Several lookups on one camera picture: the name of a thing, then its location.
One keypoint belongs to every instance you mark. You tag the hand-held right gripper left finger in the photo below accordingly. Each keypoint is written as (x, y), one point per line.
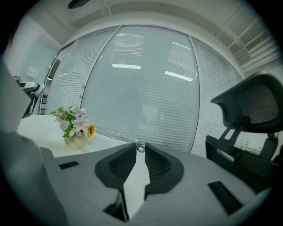
(88, 176)

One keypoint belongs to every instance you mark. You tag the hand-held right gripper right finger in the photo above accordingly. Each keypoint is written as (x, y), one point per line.
(188, 176)

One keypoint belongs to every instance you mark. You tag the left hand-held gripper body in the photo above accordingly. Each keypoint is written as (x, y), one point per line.
(31, 106)

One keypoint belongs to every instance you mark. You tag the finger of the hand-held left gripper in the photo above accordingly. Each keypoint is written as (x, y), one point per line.
(29, 85)

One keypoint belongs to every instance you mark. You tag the artificial flowers in pot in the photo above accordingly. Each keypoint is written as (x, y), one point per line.
(75, 141)

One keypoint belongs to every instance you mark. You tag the black mesh office chair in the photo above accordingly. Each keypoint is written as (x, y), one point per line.
(269, 145)
(254, 106)

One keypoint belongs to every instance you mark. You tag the ceiling air vent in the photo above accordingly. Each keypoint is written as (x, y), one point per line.
(257, 40)

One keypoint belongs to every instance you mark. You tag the white wall sign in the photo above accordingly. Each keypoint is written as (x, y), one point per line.
(32, 72)

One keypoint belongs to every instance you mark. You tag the black head-worn camera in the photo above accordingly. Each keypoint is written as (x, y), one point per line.
(77, 3)

